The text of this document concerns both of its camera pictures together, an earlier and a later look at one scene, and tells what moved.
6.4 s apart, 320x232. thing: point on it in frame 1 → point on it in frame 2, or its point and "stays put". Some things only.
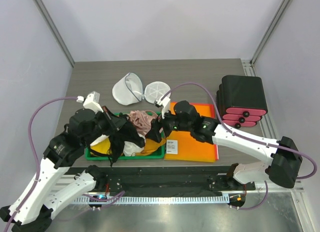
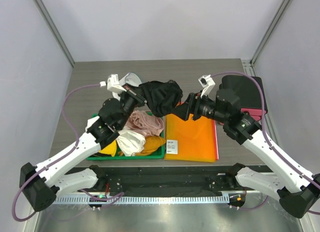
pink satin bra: [143, 120] stays put
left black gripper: [113, 126] → [139, 101]
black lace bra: [117, 139] → [162, 97]
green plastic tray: [158, 154] stays put
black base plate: [165, 181] stays put
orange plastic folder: [185, 145] stays put
